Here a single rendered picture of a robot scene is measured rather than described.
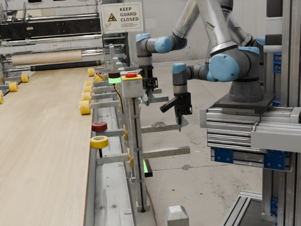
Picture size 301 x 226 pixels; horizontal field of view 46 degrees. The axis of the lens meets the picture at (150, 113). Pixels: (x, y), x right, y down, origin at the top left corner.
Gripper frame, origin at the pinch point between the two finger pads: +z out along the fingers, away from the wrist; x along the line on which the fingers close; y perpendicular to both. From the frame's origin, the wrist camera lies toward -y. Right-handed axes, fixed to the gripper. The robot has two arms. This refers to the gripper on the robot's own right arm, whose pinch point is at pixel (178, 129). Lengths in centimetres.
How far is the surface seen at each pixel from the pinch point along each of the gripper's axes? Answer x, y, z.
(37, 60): 251, -113, -21
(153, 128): -1.5, -13.5, -2.3
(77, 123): 5, -53, -7
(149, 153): -26.5, -19.5, 1.4
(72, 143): -26, -54, -7
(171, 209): -129, -28, -29
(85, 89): 72, -51, -14
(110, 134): -1.5, -36.5, -1.7
